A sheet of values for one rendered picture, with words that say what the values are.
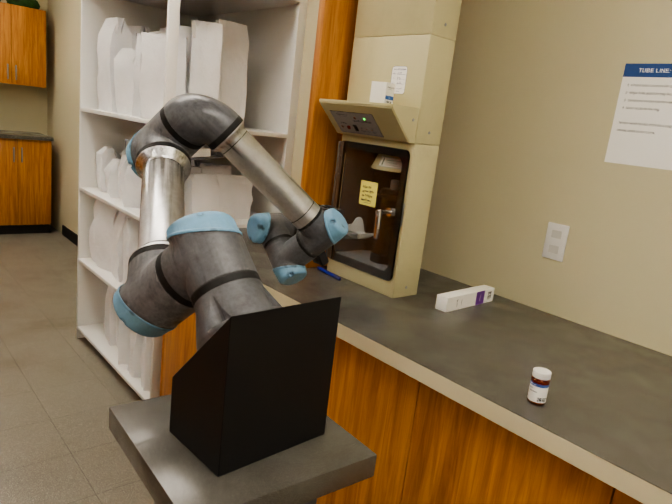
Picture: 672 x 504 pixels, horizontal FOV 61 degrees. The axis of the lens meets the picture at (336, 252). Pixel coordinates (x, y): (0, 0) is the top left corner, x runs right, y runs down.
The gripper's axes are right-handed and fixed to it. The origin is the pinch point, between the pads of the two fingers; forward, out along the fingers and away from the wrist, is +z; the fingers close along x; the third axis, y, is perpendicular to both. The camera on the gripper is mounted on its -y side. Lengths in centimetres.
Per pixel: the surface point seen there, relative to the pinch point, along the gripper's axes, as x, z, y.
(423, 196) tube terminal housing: -5.5, 21.0, 11.2
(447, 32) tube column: -5, 21, 58
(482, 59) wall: 8, 57, 56
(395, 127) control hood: -3.0, 7.5, 30.4
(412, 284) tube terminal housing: -5.5, 22.1, -16.8
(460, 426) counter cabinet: -54, -13, -31
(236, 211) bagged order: 123, 35, -19
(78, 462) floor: 94, -47, -114
